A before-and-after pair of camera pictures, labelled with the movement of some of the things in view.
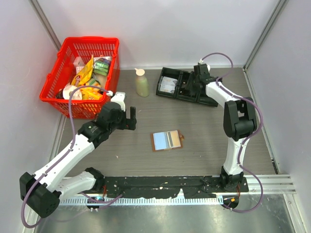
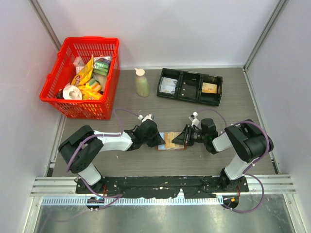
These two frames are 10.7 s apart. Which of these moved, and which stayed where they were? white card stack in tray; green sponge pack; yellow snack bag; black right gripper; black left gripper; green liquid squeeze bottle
Moved: black right gripper; black left gripper
Stayed: green sponge pack; green liquid squeeze bottle; yellow snack bag; white card stack in tray
